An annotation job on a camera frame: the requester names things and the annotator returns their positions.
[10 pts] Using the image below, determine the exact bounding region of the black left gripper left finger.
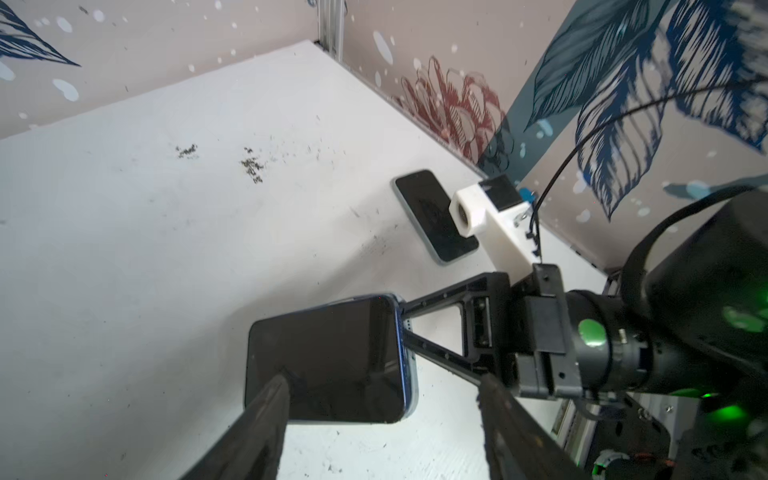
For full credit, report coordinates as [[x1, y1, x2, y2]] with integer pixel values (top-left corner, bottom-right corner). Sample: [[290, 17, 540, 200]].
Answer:
[[182, 375, 290, 480]]

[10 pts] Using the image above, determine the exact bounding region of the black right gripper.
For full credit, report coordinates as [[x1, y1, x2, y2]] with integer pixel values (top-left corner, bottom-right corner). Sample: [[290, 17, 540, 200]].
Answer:
[[401, 264, 585, 399]]

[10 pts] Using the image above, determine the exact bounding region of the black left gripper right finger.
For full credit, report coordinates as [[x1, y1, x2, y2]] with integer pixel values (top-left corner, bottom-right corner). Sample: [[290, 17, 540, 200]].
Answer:
[[478, 374, 588, 480]]

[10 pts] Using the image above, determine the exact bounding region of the phone black screen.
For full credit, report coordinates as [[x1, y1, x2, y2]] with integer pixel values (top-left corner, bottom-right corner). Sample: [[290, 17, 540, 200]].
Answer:
[[244, 293, 418, 424], [392, 170, 479, 265]]

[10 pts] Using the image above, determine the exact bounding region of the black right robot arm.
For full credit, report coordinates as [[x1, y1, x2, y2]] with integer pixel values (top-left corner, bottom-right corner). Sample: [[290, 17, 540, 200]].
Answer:
[[401, 176, 767, 479]]

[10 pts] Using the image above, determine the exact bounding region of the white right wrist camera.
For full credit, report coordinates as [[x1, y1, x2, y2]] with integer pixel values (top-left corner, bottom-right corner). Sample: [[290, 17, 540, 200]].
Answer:
[[449, 175, 539, 284]]

